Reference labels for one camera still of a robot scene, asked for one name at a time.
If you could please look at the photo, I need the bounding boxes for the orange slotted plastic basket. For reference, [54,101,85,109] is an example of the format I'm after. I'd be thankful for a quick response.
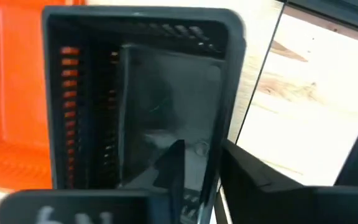
[0,0,85,191]

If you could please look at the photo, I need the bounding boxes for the black slotted plastic basket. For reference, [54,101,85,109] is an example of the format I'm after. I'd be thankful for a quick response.
[41,5,247,224]

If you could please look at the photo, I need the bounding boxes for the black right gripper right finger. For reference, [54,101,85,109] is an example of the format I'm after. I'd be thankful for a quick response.
[219,139,358,224]

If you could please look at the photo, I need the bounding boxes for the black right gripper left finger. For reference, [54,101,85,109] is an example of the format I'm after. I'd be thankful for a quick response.
[0,139,186,224]

